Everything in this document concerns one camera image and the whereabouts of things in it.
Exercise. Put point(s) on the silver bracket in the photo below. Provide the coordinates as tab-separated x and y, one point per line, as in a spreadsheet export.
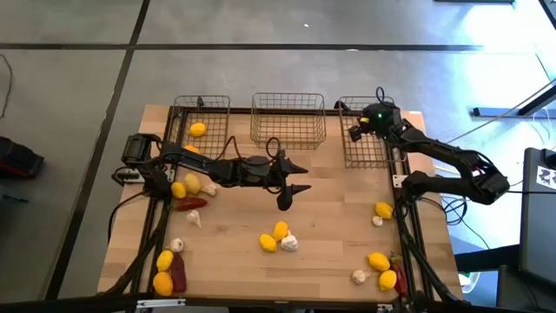
160	303
384	307

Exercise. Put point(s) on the black and red bag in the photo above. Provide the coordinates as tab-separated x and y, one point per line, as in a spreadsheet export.
17	158

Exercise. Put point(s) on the black table frame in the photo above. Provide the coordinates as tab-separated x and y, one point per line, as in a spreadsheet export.
240	111

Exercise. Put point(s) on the white round container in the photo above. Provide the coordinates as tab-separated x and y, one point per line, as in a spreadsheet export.
468	280

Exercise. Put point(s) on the pale yellow lemon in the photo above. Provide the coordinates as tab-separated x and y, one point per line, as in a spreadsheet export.
192	183

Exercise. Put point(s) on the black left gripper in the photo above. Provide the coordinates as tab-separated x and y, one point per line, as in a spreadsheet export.
260	171

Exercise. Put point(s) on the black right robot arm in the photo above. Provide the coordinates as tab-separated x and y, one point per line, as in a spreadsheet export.
447	154

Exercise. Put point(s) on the black clamp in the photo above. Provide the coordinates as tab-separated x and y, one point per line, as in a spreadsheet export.
342	105
200	103

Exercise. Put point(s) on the black desk leg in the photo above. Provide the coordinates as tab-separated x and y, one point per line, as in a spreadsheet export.
495	112

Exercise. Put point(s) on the white garlic bulb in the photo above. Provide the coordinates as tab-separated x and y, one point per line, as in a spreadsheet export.
359	276
289	242
176	244
194	217
210	189
377	221

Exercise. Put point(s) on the white bracket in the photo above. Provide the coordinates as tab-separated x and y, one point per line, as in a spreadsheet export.
399	180

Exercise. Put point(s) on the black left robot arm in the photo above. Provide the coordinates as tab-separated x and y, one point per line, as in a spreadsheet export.
195	163

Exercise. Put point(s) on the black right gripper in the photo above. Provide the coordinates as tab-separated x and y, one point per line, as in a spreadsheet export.
382	119

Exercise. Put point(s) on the fiducial marker sticker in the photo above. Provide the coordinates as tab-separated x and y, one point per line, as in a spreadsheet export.
546	177

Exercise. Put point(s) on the red pepper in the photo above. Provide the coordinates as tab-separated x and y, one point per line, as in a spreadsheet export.
179	274
191	203
400	280

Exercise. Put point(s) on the dark grey cart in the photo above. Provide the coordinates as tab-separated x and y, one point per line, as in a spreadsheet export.
538	239

